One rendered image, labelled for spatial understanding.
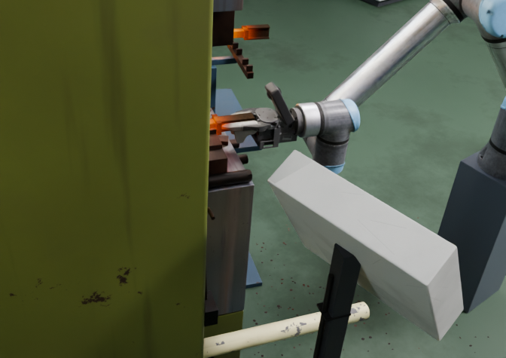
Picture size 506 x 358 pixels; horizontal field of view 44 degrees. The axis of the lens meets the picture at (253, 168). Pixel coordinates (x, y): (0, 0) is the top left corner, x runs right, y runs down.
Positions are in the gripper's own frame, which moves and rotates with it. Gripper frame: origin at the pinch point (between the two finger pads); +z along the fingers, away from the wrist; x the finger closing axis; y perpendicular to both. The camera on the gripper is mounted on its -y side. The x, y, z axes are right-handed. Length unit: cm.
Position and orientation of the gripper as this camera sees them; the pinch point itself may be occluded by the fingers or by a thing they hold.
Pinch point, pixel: (225, 122)
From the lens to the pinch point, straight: 159.3
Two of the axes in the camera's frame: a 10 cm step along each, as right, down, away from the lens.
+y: -0.8, 8.1, 5.8
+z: -9.4, 1.3, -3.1
